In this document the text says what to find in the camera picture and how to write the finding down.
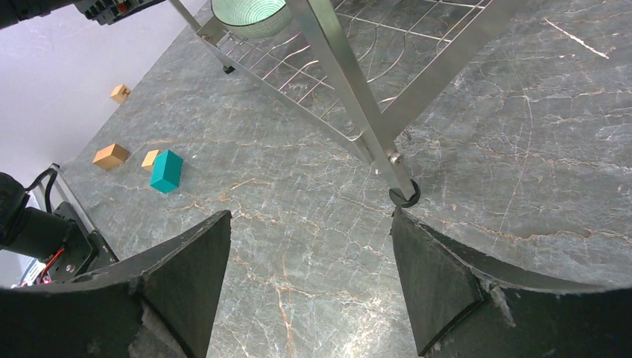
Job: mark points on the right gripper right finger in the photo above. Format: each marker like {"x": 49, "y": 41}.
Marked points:
{"x": 464, "y": 303}

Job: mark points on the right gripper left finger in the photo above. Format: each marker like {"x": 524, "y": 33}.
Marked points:
{"x": 161, "y": 302}

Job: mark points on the steel two-tier dish rack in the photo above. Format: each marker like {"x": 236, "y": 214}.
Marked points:
{"x": 362, "y": 71}

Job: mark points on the pale green bowl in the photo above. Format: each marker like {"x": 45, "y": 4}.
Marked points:
{"x": 252, "y": 19}

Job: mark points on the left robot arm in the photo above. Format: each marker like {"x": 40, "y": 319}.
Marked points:
{"x": 43, "y": 221}

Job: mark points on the teal block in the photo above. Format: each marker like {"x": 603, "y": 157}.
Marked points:
{"x": 165, "y": 176}

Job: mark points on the small tan cube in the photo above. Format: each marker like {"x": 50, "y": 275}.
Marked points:
{"x": 149, "y": 160}

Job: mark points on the tan wooden block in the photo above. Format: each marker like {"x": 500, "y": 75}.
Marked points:
{"x": 111, "y": 156}

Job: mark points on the tan wooden cube left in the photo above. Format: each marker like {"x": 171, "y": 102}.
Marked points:
{"x": 120, "y": 93}

